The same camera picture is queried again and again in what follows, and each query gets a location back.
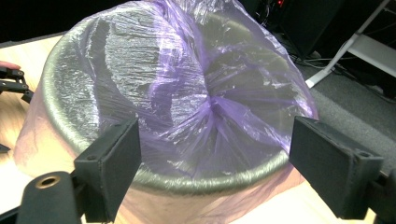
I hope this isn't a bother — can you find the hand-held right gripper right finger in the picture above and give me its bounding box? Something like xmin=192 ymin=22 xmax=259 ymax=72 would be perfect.
xmin=289 ymin=116 xmax=385 ymax=219

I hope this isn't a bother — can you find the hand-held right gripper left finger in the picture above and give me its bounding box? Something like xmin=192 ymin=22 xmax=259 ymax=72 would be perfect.
xmin=74 ymin=117 xmax=143 ymax=223

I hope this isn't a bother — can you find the green round bin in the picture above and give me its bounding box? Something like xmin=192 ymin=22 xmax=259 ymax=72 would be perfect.
xmin=40 ymin=8 xmax=316 ymax=224

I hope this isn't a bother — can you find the purple plastic bag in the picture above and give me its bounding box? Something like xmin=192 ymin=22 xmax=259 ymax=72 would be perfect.
xmin=13 ymin=0 xmax=319 ymax=224

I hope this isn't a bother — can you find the white metal stand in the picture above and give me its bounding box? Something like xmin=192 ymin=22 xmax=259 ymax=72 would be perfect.
xmin=304 ymin=0 xmax=396 ymax=90

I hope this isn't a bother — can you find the black equipment cabinet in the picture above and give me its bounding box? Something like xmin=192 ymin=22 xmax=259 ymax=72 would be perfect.
xmin=278 ymin=0 xmax=354 ymax=59

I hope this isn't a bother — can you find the bundle of floor cables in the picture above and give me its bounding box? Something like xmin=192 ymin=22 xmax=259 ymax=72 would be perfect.
xmin=288 ymin=50 xmax=334 ymax=69

